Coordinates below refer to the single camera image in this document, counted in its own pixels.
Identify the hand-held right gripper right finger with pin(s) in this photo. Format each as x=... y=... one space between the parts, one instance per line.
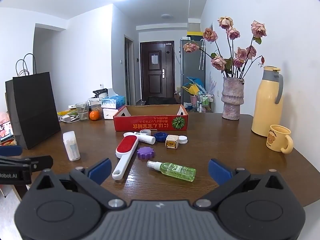
x=220 y=172

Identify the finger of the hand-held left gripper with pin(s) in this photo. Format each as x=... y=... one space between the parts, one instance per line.
x=11 y=150
x=40 y=162

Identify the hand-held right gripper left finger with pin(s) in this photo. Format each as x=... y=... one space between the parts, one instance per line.
x=101 y=170

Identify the red and white lint brush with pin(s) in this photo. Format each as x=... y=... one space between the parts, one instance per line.
x=127 y=146

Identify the green spray bottle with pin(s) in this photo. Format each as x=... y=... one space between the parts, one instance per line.
x=178 y=172

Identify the purple gear-shaped cap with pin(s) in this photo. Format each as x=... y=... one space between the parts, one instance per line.
x=146 y=153

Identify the white spray bottle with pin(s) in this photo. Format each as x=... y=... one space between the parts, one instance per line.
x=146 y=138

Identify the red cardboard box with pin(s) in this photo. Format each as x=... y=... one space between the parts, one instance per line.
x=150 y=123

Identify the blue bottle cap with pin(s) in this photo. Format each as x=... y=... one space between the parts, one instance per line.
x=160 y=137

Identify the colourful picture screen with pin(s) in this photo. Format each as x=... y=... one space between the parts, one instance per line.
x=6 y=132

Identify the black paper bag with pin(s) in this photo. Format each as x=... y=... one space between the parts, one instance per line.
x=32 y=110

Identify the white charger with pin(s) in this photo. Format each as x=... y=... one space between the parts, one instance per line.
x=65 y=118

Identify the orange fruit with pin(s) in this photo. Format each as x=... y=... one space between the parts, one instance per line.
x=94 y=115

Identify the yellow packet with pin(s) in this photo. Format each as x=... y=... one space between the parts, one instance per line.
x=63 y=112

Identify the white and purple tissue pack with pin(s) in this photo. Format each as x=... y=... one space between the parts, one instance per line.
x=110 y=113

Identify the clear drinking glass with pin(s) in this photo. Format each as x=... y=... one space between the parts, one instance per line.
x=82 y=111

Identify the clear plastic food container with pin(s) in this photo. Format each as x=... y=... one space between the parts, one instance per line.
x=96 y=105

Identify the yellow bear mug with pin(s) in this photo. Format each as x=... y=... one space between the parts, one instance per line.
x=276 y=138

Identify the blue tissue pack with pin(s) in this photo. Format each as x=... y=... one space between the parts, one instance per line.
x=113 y=101

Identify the pink textured vase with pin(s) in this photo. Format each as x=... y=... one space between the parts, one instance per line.
x=232 y=97

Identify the black plastic tool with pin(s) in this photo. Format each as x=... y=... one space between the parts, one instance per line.
x=100 y=93

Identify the pink bucket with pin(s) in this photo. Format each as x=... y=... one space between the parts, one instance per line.
x=193 y=98

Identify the yellow thermos jug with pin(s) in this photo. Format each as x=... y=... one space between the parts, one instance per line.
x=266 y=105

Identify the lilac plastic hangers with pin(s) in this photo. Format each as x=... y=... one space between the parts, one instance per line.
x=212 y=82

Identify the blue and yellow hangers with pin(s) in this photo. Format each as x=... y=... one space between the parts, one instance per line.
x=193 y=83

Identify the dark brown door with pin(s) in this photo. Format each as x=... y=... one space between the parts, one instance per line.
x=157 y=80

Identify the grey refrigerator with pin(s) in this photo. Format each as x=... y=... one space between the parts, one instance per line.
x=192 y=62

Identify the dried pink rose bouquet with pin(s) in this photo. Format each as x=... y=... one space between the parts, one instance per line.
x=235 y=55

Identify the yellow and black box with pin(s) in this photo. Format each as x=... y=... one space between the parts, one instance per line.
x=194 y=33

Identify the round ceiling lamp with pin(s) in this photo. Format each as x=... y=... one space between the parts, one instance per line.
x=166 y=16

